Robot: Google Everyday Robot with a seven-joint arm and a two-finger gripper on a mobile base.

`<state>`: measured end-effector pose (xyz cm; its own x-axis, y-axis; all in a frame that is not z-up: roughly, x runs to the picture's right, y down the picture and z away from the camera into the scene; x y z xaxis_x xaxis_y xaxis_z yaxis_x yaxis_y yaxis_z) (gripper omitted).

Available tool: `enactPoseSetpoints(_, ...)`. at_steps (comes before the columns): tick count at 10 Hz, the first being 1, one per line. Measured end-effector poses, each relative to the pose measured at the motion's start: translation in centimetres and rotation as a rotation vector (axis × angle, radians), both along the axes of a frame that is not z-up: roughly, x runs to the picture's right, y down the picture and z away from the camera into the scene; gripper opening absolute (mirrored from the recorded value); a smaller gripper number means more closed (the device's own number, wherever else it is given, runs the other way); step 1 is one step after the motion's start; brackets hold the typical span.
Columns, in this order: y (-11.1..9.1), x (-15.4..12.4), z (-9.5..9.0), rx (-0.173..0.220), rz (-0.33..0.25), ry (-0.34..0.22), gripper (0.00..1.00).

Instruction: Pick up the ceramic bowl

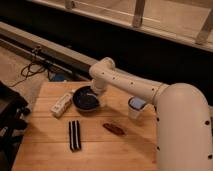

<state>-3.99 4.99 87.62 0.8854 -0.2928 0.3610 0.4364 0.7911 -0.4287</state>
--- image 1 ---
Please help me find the black chair at left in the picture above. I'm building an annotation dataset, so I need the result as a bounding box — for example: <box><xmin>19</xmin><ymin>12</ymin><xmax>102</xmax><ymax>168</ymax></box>
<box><xmin>0</xmin><ymin>81</ymin><xmax>30</xmax><ymax>168</ymax></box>

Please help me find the blue object on floor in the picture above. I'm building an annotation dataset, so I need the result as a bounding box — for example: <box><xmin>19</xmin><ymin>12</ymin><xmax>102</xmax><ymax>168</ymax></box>
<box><xmin>50</xmin><ymin>74</ymin><xmax>65</xmax><ymax>82</ymax></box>

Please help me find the dark blue ceramic bowl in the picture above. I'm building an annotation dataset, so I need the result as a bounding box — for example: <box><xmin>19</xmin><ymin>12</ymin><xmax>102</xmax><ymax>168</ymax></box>
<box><xmin>72</xmin><ymin>86</ymin><xmax>100</xmax><ymax>111</ymax></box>

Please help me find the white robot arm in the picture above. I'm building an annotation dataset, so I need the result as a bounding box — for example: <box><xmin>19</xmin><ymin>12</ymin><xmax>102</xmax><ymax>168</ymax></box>
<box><xmin>89</xmin><ymin>57</ymin><xmax>213</xmax><ymax>171</ymax></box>

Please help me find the white cup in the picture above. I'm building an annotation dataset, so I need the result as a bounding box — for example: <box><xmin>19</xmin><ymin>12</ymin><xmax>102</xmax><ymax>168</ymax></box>
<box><xmin>128</xmin><ymin>97</ymin><xmax>145</xmax><ymax>119</ymax></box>

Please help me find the black cable on floor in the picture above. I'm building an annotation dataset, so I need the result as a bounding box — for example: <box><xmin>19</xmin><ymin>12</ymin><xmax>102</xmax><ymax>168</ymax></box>
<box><xmin>9</xmin><ymin>46</ymin><xmax>54</xmax><ymax>88</ymax></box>

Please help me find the blue cloth in cup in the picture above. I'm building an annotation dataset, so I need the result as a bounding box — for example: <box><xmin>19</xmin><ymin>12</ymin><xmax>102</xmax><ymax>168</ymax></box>
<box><xmin>129</xmin><ymin>97</ymin><xmax>146</xmax><ymax>110</ymax></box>

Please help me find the red brown snack bar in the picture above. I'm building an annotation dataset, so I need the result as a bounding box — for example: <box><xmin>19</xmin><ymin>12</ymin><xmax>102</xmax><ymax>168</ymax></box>
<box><xmin>103</xmin><ymin>123</ymin><xmax>125</xmax><ymax>135</ymax></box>

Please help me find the black white striped block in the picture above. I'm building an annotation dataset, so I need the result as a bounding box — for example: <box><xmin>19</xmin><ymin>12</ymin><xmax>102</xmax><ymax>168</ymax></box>
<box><xmin>69</xmin><ymin>120</ymin><xmax>81</xmax><ymax>152</ymax></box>

